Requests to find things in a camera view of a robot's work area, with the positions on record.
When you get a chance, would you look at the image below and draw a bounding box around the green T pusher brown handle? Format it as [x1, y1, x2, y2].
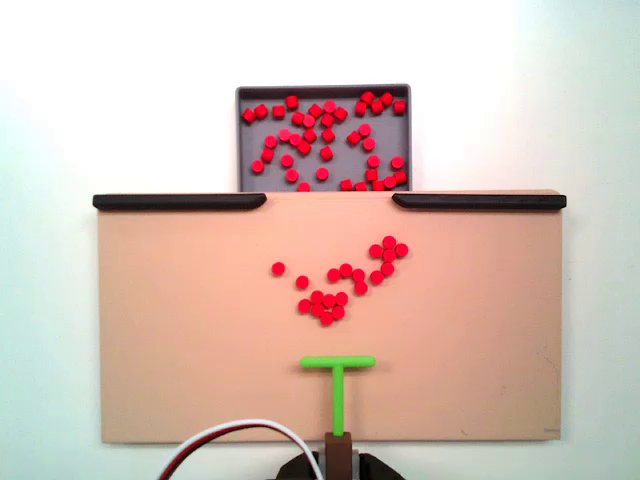
[299, 354, 377, 480]

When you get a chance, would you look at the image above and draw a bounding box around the beige flat board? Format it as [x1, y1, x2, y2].
[93, 188, 564, 445]

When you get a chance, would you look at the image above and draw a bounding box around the grey shallow tray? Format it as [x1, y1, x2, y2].
[235, 83, 413, 193]

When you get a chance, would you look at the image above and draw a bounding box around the red black white servo cable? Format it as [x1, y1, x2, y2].
[158, 419, 327, 480]

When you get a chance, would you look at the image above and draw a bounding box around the black edge rail strip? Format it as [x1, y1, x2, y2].
[92, 193, 268, 213]
[391, 193, 568, 213]

